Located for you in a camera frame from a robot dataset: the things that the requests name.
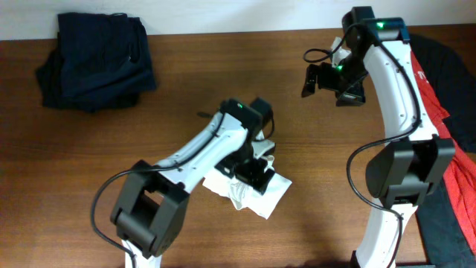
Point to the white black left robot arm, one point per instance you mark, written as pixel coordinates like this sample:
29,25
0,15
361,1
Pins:
151,206

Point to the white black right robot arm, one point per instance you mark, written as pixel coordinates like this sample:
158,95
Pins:
412,157

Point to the white t-shirt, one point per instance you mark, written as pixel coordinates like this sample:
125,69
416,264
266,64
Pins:
244,196

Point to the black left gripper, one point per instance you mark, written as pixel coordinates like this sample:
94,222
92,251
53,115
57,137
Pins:
248,176

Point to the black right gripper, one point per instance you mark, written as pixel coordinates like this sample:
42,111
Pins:
355,95

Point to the black garment under red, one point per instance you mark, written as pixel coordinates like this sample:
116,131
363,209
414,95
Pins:
447,217

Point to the dark navy folded clothes pile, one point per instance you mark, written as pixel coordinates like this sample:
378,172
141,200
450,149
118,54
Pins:
101,61

